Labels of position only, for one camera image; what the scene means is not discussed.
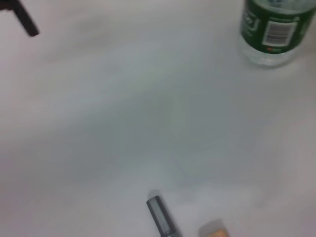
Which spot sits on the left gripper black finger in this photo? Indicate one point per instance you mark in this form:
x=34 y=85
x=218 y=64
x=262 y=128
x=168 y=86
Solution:
x=26 y=21

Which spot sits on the clear green-label water bottle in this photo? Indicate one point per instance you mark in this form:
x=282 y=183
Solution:
x=271 y=29

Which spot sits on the grey marker pen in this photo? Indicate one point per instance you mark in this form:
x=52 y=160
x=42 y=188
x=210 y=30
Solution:
x=160 y=214

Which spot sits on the small tan eraser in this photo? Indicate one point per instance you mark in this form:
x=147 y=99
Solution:
x=217 y=232

